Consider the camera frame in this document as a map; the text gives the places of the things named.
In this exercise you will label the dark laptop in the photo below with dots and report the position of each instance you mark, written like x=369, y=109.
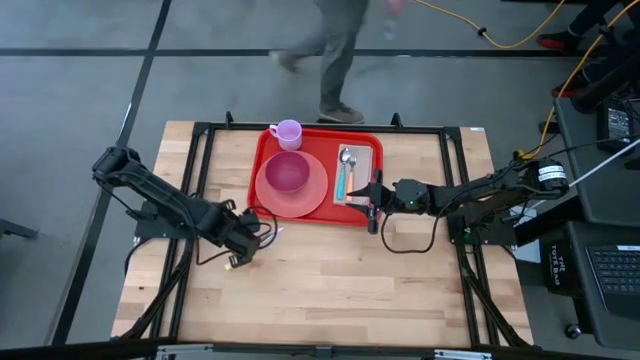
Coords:
x=617, y=275

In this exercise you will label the person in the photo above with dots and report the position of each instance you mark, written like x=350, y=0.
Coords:
x=595, y=17
x=335, y=60

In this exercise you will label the beige cloth napkin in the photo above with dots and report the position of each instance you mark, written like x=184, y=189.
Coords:
x=364, y=165

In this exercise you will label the black tote bag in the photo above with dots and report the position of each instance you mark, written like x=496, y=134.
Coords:
x=559, y=267

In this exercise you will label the lilac plastic mug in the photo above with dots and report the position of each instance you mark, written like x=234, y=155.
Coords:
x=290, y=136

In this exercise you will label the black aluminium table frame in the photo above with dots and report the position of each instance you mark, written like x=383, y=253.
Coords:
x=240, y=125

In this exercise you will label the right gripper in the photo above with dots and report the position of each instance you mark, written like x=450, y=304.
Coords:
x=405, y=197

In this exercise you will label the black power supply box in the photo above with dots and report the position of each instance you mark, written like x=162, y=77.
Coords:
x=617, y=125

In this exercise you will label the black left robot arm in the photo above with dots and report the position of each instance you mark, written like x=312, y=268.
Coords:
x=160, y=195

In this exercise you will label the coral pink plate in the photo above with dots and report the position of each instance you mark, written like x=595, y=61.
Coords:
x=300, y=205

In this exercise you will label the magenta plastic bowl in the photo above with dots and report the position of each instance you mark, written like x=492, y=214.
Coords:
x=287, y=172

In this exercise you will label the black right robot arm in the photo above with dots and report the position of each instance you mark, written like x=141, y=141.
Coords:
x=490, y=192

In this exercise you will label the black floor stand foot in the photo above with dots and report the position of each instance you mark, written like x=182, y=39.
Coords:
x=15, y=229

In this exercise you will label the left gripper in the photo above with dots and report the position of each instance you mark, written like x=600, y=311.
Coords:
x=242, y=237

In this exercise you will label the red plastic tray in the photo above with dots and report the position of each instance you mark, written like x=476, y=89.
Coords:
x=320, y=220

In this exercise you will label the silver mount bar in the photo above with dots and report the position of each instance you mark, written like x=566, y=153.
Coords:
x=190, y=349

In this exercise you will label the black caster wheel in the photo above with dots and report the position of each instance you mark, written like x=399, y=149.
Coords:
x=573, y=331

